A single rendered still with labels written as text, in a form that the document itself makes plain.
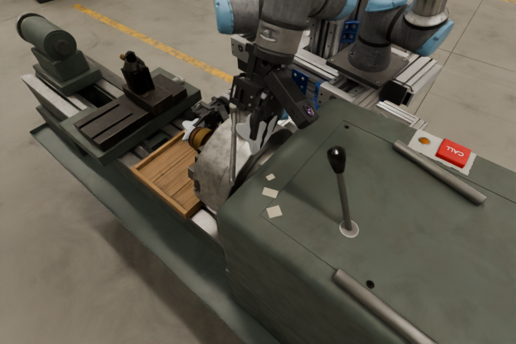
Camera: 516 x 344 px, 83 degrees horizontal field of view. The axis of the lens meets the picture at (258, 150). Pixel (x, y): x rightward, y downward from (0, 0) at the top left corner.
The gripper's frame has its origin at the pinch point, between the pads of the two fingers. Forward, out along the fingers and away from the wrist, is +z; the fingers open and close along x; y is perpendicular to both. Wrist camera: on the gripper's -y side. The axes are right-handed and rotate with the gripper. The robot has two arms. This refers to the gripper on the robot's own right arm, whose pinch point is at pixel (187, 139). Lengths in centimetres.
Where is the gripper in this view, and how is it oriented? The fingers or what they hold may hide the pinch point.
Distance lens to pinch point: 97.4
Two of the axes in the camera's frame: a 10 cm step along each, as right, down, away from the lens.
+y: -7.8, -4.8, 4.1
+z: -6.3, 5.9, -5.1
